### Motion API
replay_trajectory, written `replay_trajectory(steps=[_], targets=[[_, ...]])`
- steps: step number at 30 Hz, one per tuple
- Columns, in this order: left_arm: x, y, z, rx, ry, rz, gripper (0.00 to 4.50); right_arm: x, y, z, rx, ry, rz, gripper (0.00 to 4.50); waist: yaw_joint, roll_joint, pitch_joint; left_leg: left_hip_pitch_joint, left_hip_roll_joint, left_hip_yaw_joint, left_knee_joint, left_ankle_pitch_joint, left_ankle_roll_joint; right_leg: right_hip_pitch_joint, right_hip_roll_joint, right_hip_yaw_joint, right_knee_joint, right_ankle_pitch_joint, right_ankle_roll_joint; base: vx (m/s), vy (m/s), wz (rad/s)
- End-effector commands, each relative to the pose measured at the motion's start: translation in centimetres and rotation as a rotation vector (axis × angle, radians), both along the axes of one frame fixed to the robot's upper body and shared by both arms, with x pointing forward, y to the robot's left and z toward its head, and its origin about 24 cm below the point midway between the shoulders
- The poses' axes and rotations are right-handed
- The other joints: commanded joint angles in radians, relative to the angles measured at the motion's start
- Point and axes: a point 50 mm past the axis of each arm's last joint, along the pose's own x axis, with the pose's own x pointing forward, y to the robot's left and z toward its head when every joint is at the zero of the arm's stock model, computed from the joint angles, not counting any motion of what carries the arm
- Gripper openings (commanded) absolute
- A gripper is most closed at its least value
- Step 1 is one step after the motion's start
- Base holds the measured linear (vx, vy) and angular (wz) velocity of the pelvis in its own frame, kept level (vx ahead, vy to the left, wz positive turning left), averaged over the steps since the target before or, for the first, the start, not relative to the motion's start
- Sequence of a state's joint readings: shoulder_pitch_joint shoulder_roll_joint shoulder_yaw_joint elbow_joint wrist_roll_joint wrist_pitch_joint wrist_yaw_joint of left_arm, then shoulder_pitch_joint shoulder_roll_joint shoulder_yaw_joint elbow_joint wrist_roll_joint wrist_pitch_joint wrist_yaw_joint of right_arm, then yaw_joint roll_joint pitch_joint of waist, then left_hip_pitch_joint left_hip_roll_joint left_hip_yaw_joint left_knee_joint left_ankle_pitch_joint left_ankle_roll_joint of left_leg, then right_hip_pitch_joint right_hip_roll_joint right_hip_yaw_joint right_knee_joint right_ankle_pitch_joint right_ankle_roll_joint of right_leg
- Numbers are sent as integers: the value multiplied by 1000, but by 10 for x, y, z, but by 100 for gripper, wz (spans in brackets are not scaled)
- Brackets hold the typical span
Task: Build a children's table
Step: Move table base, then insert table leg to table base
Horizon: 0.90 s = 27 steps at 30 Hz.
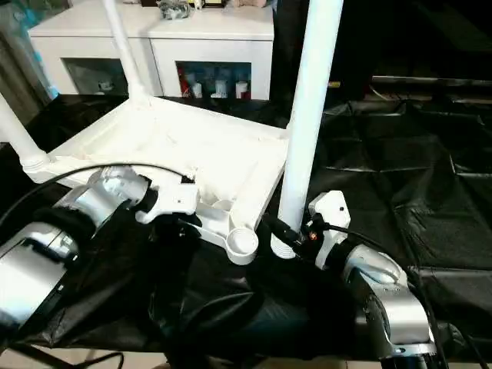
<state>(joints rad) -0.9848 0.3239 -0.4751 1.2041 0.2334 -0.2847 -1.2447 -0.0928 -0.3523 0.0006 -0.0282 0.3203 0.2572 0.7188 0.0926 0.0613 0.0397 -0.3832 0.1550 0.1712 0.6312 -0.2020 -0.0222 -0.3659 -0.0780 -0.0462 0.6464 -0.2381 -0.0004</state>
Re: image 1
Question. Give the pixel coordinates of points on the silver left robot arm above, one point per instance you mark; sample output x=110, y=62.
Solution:
x=30, y=269

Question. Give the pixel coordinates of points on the white cabinet with glass doors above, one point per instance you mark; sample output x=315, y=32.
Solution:
x=211, y=42

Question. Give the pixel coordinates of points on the grey curtain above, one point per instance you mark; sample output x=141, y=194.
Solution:
x=15, y=57

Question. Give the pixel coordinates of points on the white plastic table top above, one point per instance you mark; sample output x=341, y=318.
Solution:
x=153, y=134

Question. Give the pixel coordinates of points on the black plastic mat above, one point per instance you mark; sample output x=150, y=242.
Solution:
x=403, y=173

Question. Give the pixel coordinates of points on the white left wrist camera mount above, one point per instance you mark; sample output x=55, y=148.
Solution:
x=173, y=200

